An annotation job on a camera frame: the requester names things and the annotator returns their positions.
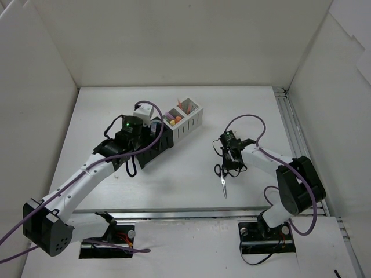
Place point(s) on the black handled scissors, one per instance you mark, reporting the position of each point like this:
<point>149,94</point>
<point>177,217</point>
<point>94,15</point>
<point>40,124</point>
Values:
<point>221,173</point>

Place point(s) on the black two-slot organizer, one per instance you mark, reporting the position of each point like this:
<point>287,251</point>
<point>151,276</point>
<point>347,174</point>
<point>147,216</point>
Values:
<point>165,142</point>

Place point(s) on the purple highlighter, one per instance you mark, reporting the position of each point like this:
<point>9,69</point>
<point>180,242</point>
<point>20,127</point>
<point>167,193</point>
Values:
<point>169,117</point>

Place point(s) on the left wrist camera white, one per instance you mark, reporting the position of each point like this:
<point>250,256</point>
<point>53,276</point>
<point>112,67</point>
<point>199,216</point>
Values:
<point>144,112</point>

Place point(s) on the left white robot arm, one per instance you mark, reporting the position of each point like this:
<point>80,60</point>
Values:
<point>51,223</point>

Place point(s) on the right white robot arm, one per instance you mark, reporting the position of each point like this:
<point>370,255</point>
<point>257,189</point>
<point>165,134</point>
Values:
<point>299,186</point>

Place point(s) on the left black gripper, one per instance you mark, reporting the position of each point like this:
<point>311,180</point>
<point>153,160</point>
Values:
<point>156,143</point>

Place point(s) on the white two-slot organizer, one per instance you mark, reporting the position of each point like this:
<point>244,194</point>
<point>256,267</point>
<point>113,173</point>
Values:
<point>189,123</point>

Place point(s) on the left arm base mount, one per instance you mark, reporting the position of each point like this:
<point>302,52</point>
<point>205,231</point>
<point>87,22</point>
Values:
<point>117,234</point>

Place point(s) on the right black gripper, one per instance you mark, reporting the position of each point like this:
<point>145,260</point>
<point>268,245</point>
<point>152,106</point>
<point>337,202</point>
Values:
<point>229,163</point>

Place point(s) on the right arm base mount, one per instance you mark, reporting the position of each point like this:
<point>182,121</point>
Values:
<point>258,242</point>

